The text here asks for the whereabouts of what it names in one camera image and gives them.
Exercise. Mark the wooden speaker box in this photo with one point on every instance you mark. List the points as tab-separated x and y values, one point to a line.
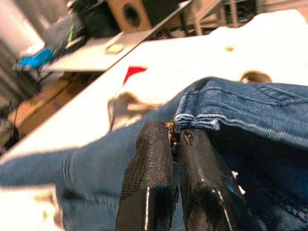
130	14

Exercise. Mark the bright blue object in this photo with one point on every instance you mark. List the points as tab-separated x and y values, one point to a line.
36	57

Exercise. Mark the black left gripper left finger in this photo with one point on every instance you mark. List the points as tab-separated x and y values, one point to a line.
149	173

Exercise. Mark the white cloth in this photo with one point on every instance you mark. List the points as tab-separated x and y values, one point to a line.
192	55

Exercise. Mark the blue denim jeans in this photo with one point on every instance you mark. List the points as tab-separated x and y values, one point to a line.
240	106

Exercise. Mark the white desk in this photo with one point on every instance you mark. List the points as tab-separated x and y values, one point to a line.
91	55

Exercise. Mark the red cloth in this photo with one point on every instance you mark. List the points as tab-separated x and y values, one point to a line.
132	72

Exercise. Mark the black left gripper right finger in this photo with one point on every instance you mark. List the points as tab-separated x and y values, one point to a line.
207	183

